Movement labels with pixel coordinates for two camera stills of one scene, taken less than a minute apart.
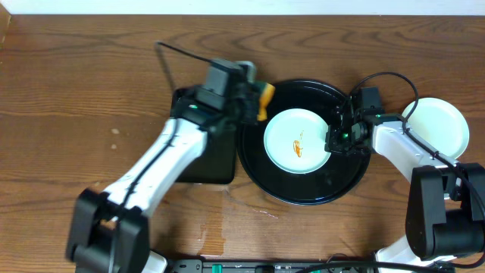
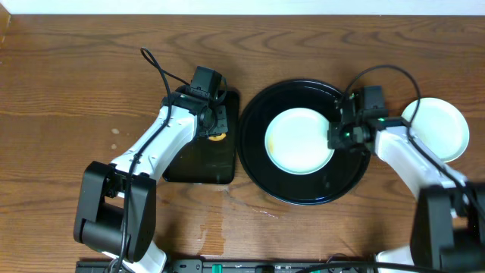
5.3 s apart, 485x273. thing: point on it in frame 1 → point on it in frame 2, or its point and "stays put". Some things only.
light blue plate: (441, 123) stays put
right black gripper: (332, 145) stays put
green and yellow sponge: (267, 92) → (218, 138)
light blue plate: (295, 141) stays put
